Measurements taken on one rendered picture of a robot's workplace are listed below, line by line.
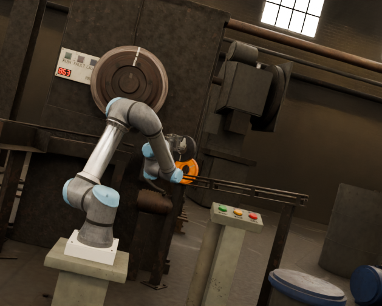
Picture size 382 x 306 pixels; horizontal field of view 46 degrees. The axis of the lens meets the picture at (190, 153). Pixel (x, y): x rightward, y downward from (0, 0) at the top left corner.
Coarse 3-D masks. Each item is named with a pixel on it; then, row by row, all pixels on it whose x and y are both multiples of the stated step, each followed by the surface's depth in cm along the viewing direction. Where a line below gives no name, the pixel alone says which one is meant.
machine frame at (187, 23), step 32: (96, 0) 285; (128, 0) 287; (160, 0) 289; (64, 32) 292; (96, 32) 286; (128, 32) 288; (160, 32) 290; (192, 32) 292; (224, 32) 303; (192, 64) 293; (64, 96) 286; (192, 96) 294; (64, 128) 281; (96, 128) 283; (192, 128) 295; (32, 160) 280; (64, 160) 282; (32, 192) 281; (128, 192) 287; (32, 224) 282; (64, 224) 284; (128, 224) 288; (160, 224) 290
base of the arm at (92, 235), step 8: (88, 224) 186; (96, 224) 184; (104, 224) 185; (112, 224) 189; (80, 232) 187; (88, 232) 184; (96, 232) 184; (104, 232) 186; (112, 232) 191; (80, 240) 185; (88, 240) 183; (96, 240) 183; (104, 240) 187; (112, 240) 190
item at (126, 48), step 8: (120, 48) 273; (128, 48) 273; (136, 48) 274; (104, 56) 272; (152, 56) 275; (96, 64) 272; (160, 64) 276; (96, 72) 272; (160, 72) 276; (96, 96) 273; (160, 104) 277; (104, 112) 274
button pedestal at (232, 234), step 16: (224, 224) 208; (240, 224) 208; (256, 224) 209; (224, 240) 209; (240, 240) 210; (224, 256) 209; (224, 272) 210; (208, 288) 209; (224, 288) 210; (208, 304) 209; (224, 304) 210
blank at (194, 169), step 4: (192, 160) 262; (176, 164) 267; (180, 164) 266; (184, 164) 265; (188, 164) 263; (192, 164) 262; (196, 164) 263; (180, 168) 267; (192, 168) 262; (196, 168) 261; (192, 172) 261; (196, 172) 261; (184, 176) 264; (184, 180) 263; (188, 180) 262
